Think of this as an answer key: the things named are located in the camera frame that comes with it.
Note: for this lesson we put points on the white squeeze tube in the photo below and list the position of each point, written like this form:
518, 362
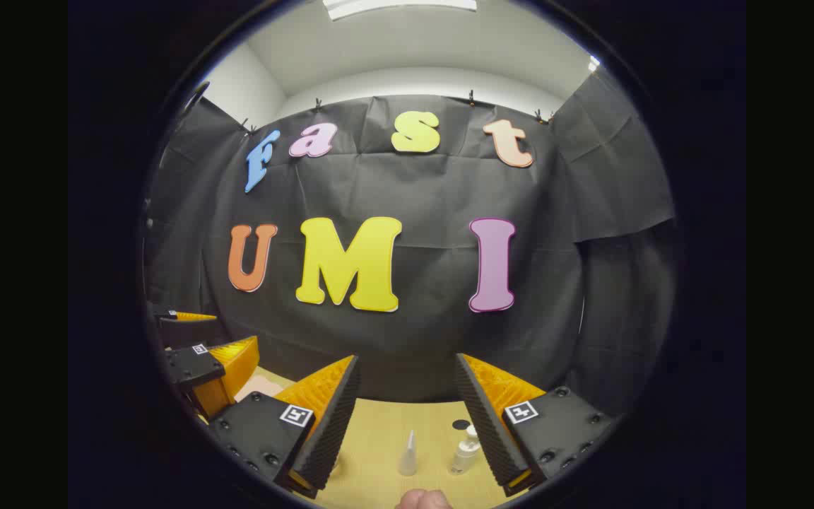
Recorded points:
408, 459

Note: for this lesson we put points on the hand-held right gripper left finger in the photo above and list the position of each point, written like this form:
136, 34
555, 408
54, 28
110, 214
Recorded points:
333, 431

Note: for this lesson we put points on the white pump bottle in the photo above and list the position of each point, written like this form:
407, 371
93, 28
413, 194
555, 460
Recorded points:
463, 458

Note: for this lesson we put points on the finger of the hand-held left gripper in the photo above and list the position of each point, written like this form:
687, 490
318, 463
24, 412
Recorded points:
191, 366
188, 331

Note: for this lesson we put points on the ceiling light panel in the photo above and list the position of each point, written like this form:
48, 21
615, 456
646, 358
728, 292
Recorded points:
393, 6

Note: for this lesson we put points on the black backdrop cloth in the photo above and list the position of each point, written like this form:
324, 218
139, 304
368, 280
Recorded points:
414, 191

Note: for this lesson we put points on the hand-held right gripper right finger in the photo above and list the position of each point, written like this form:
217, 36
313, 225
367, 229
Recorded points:
485, 431

